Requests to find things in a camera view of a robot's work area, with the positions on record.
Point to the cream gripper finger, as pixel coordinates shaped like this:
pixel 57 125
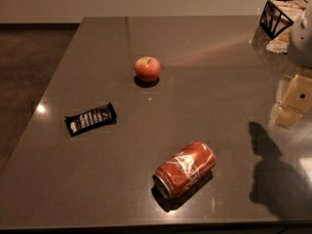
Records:
pixel 282 88
pixel 296 102

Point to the red coke can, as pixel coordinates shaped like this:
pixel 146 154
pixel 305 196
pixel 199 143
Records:
pixel 178 174

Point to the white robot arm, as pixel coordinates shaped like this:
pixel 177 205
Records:
pixel 300 43

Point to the red apple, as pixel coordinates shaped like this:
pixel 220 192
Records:
pixel 147 69

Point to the black chocolate bar wrapper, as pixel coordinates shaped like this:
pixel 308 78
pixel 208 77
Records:
pixel 91 119

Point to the black wire napkin holder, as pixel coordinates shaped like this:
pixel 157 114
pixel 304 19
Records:
pixel 277 19

